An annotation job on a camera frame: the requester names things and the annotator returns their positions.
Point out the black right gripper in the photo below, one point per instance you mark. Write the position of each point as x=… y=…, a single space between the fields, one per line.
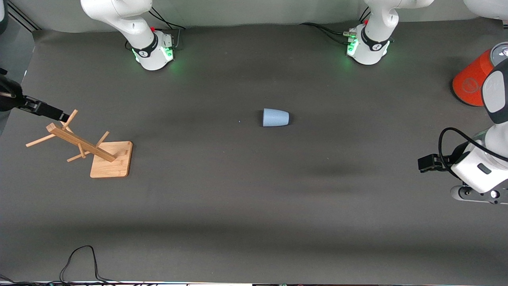
x=7 y=100

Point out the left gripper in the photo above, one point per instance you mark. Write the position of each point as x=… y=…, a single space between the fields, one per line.
x=457 y=155

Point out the light blue cup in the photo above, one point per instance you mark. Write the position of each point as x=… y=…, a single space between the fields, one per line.
x=276 y=118

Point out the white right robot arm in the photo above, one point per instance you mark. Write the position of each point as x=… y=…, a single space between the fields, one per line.
x=131 y=24

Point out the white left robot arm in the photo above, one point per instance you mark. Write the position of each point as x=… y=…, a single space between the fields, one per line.
x=375 y=35

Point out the wooden mug rack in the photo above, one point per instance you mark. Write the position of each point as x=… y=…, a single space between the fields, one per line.
x=111 y=159

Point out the orange cone-shaped container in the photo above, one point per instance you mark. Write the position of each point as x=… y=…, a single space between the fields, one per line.
x=470 y=81

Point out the dark metal rail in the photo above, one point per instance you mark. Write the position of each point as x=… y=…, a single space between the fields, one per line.
x=24 y=18

